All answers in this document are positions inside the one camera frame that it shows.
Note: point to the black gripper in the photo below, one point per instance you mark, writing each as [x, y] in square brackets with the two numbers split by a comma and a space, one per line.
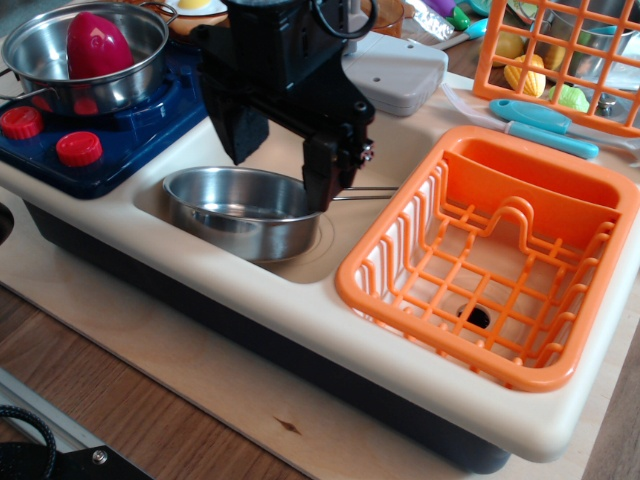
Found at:
[290, 75]

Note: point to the small steel frying pan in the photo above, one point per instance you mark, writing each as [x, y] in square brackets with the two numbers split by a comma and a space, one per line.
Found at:
[257, 215]

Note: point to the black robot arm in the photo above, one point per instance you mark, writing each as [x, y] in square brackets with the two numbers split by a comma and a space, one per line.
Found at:
[328, 16]

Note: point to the amber glass toy pan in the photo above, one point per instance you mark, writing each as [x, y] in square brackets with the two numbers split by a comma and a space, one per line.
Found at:
[200, 22]

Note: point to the cream toy sink unit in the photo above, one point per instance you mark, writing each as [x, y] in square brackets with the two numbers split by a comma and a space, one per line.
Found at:
[290, 315]

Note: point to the orange plastic drying rack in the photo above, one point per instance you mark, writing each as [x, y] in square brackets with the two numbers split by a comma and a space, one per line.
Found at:
[495, 255]

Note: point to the grey toy faucet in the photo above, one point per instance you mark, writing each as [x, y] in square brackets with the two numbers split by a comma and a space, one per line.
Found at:
[396, 75]

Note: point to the toy fried egg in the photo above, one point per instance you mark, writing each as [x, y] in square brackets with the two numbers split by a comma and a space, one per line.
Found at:
[197, 8]

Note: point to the blue toy stove top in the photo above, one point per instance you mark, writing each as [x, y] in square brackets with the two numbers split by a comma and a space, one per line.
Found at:
[129, 138]

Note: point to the right red stove knob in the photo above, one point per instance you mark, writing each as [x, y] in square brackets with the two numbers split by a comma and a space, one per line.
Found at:
[79, 149]

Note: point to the red stove knob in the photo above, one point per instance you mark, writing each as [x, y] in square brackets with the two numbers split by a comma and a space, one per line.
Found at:
[22, 123]
[79, 149]

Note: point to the magenta toy sweet potato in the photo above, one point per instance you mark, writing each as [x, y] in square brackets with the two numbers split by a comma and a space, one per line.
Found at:
[96, 47]

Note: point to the purple toy eggplant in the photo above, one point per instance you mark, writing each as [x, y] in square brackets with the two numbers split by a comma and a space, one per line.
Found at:
[449, 10]

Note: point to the teal toy utensil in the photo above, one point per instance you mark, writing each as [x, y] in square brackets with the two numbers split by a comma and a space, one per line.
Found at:
[581, 149]

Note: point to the yellow toy lemon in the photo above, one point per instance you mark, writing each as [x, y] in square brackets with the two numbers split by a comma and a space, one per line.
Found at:
[509, 46]

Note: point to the yellow toy corn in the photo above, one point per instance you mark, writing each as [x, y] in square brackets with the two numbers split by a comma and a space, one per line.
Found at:
[526, 81]

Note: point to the left red stove knob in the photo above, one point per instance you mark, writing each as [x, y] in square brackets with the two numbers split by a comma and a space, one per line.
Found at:
[22, 123]

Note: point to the plywood base board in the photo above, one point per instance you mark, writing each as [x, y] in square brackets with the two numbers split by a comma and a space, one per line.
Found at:
[176, 399]

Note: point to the green toy vegetable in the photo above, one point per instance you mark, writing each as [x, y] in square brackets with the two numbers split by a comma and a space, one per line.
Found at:
[570, 97]

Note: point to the orange grid basket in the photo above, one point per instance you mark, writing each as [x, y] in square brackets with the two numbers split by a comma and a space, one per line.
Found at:
[592, 45]

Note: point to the steel pot with handles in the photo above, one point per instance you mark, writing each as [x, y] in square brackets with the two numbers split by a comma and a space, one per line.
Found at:
[36, 53]

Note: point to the teal handled toy knife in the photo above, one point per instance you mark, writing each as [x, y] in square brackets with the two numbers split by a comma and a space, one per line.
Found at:
[547, 119]

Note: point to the black bracket with screw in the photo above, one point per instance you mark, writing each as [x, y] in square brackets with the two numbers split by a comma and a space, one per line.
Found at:
[92, 463]

